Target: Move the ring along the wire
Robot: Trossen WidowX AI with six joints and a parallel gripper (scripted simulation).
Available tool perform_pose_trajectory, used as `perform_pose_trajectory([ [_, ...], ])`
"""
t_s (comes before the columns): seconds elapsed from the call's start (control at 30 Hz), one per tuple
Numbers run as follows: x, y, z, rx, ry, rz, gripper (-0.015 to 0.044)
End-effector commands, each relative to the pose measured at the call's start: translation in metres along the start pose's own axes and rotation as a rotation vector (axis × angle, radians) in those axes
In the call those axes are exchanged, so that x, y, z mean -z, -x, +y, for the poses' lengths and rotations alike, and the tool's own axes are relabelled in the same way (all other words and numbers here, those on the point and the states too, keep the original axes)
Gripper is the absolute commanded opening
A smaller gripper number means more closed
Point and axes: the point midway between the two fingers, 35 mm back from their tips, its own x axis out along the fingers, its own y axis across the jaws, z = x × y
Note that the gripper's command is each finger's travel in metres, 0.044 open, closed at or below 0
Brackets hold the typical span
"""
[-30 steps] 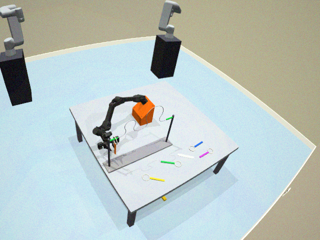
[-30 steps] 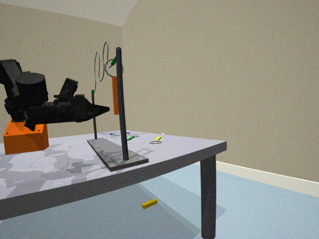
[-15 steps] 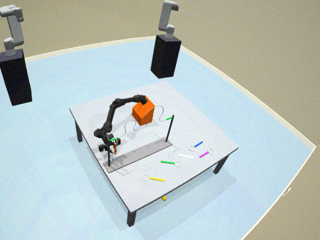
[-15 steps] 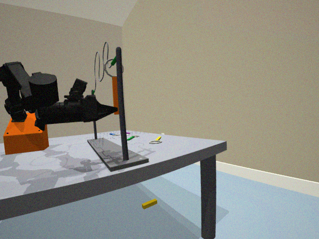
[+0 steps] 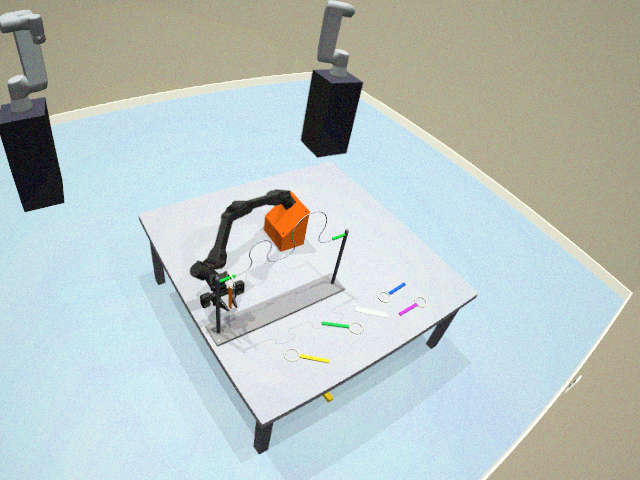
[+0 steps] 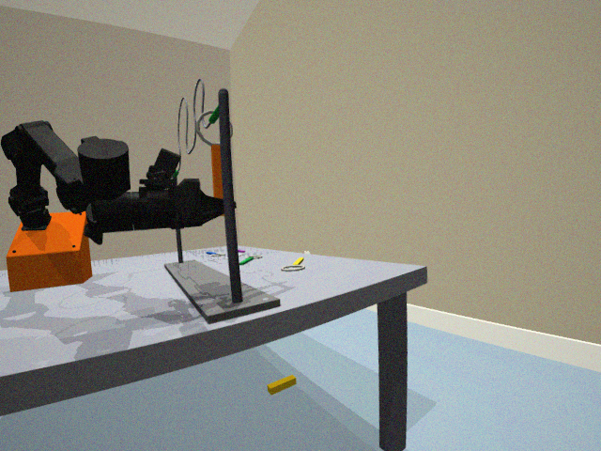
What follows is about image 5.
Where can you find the pink stick with grey ring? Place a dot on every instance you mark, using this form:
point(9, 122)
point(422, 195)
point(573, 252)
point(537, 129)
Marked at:
point(412, 306)

